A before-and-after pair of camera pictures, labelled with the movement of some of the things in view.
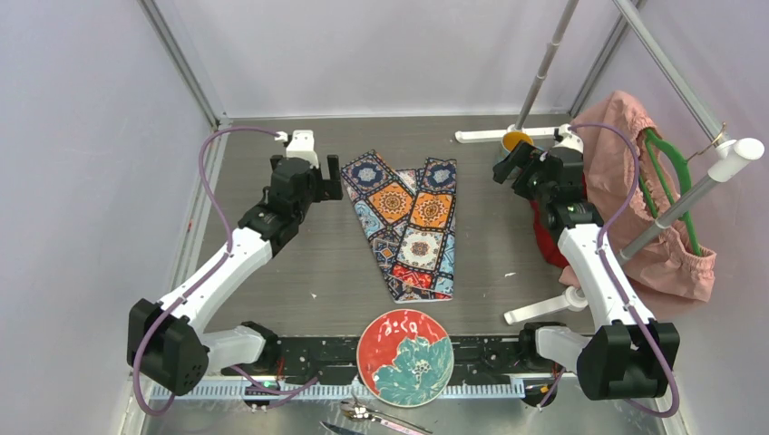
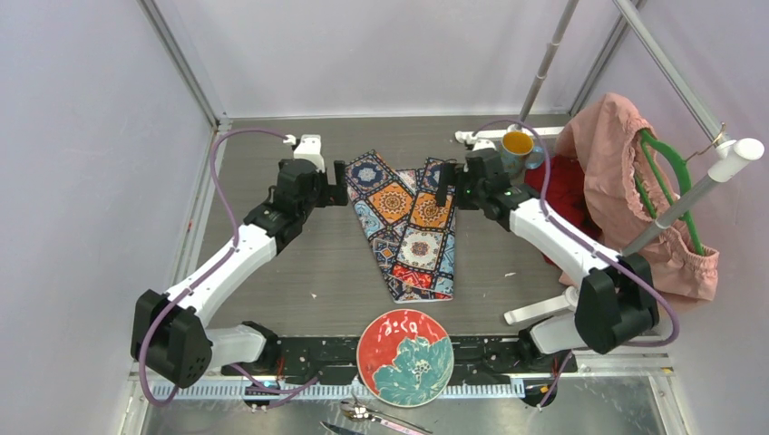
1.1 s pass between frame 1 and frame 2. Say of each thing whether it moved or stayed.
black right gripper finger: moved
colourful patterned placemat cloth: stayed
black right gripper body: moved
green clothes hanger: stayed
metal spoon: stayed
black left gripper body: stayed
